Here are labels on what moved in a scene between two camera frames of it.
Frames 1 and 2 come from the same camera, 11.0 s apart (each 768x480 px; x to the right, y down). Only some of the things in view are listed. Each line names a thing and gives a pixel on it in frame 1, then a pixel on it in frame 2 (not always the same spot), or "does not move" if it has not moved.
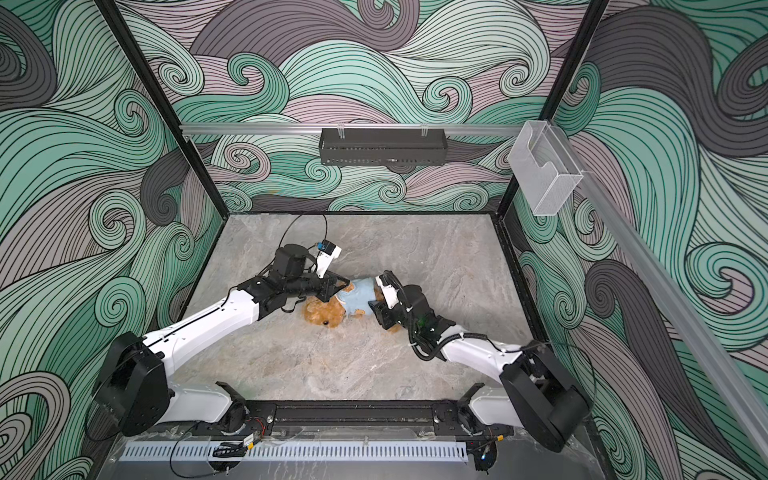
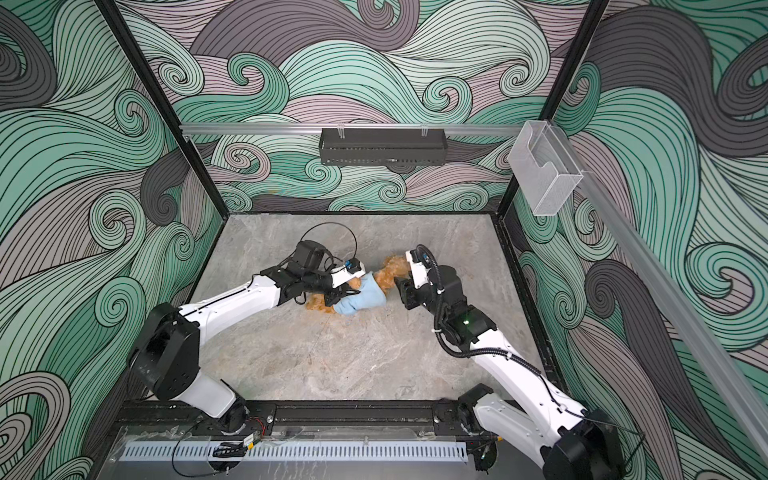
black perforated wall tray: x=383 y=147 does not move
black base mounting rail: x=347 y=417 does not move
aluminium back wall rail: x=346 y=128 does not move
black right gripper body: x=397 y=316 → x=427 y=297
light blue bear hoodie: x=360 y=297 does not move
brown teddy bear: x=321 y=312 → x=388 y=270
